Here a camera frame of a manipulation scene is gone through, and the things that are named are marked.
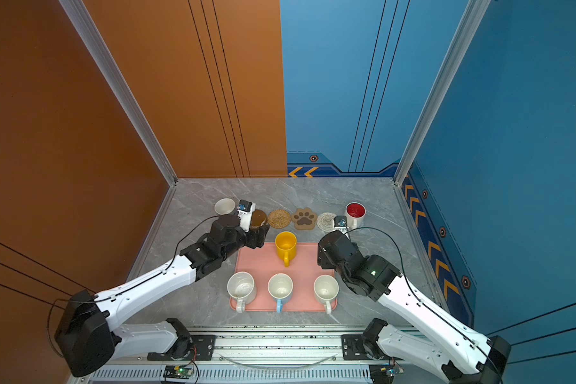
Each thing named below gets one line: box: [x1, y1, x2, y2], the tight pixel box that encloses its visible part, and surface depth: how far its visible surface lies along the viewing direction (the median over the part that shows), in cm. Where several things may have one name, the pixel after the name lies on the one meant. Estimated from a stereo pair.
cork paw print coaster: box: [291, 207, 318, 231], surface depth 107 cm
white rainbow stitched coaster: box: [316, 212, 336, 232], surface depth 107 cm
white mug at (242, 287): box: [226, 271, 258, 314], surface depth 81 cm
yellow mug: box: [275, 231, 297, 268], surface depth 88 cm
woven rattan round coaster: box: [267, 208, 292, 229], surface depth 107 cm
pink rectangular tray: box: [229, 242, 338, 312], surface depth 84 cm
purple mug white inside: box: [214, 197, 236, 216], surface depth 102 cm
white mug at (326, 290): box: [313, 274, 340, 315], surface depth 79 cm
